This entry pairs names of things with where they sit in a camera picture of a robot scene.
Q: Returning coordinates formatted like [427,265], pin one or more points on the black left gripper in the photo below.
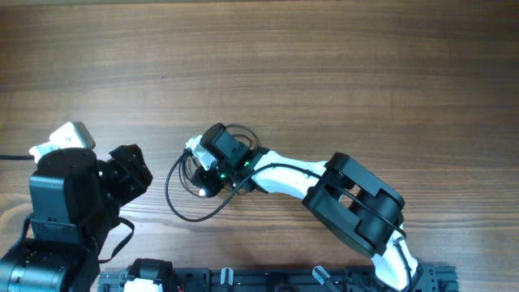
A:
[131,169]

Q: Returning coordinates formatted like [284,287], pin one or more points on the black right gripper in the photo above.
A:
[207,181]

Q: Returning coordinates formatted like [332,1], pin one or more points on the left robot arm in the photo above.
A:
[76,199]

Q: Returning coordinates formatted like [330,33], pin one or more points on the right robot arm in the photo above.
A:
[361,210]

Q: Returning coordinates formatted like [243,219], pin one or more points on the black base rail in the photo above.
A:
[430,278]

